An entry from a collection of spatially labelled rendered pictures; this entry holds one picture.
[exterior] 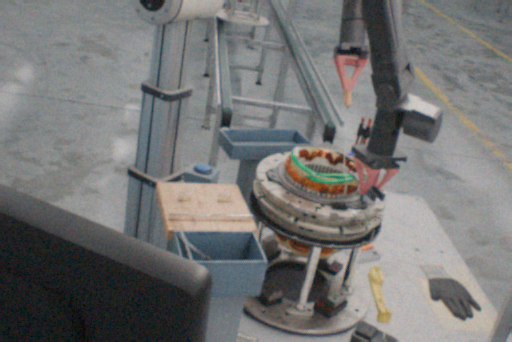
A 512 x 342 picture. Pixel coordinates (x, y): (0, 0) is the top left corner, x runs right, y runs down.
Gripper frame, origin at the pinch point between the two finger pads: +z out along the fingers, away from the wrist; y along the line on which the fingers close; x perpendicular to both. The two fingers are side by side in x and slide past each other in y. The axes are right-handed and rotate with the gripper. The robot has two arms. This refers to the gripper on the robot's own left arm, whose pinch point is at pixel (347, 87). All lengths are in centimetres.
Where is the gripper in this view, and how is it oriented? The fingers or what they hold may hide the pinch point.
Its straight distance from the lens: 140.9
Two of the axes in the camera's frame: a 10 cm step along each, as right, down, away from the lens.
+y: -0.4, -0.9, 10.0
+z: -0.8, 9.9, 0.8
